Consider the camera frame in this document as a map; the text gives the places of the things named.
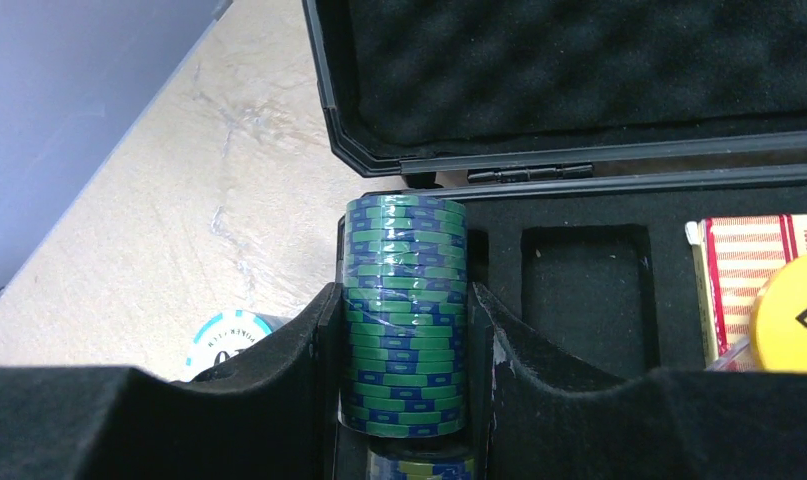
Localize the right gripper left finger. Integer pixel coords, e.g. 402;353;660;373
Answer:
0;283;342;479

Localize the yellow round button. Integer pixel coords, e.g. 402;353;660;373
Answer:
749;254;807;374

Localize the red Texas Hold'em card box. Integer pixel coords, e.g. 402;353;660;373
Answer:
685;214;807;372

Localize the black poker set case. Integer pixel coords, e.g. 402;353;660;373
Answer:
301;0;807;480

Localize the green chip stack in case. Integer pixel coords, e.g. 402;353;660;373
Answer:
365;453;476;480

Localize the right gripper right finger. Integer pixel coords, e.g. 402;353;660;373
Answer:
469;283;807;479

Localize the teal chip stack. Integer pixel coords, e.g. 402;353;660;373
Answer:
181;309;290;381
339;195;468;438

